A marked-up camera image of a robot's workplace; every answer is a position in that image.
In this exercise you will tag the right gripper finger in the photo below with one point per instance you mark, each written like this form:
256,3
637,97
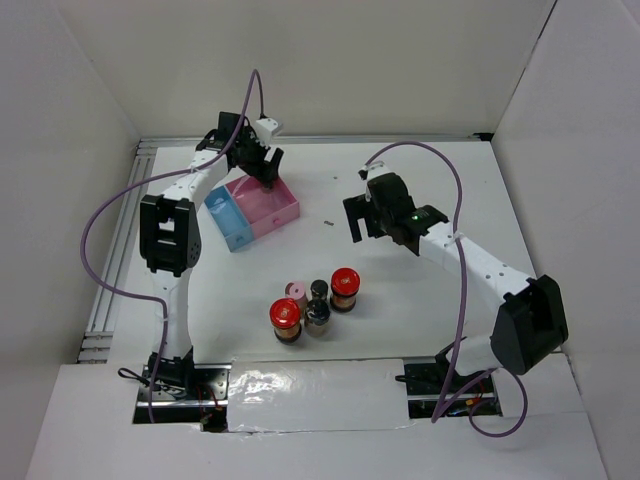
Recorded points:
373,227
357,209

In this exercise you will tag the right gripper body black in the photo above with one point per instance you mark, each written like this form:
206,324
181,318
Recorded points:
379,214

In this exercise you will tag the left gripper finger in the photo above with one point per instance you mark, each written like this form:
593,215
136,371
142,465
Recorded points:
271,168
256,169

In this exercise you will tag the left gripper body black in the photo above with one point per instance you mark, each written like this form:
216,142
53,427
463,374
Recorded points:
251,149

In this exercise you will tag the small black-cap spice bottle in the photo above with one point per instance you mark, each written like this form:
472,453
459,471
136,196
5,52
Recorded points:
268,186

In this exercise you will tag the red-cap jar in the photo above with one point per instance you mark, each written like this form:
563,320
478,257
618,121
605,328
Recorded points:
285,316
345,284

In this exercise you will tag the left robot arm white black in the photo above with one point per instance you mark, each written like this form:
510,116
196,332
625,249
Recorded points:
170,241

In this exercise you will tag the pink drawer box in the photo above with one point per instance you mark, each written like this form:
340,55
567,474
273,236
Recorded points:
264,209

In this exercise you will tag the blue drawer box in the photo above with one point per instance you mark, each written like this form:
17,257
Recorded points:
229,218

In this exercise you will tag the black-cap spice bottle rear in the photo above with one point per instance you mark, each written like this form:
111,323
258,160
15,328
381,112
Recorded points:
319,290

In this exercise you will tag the pink-cap spice bottle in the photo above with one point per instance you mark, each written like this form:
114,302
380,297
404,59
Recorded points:
296,291

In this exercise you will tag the black-cap spice bottle front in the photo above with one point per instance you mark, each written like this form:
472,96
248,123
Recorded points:
317,317

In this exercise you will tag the white taped front cover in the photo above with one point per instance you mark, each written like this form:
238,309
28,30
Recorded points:
317,396

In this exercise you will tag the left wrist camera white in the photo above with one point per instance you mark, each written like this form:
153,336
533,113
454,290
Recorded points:
267,129

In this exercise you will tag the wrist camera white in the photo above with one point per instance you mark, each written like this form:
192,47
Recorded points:
267,129
370,172

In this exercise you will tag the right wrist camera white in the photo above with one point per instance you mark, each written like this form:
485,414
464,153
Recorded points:
370,172

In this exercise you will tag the aluminium rail back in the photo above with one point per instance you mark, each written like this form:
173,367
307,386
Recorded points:
149,143

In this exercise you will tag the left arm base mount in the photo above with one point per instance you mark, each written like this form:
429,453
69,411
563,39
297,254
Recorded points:
204,403

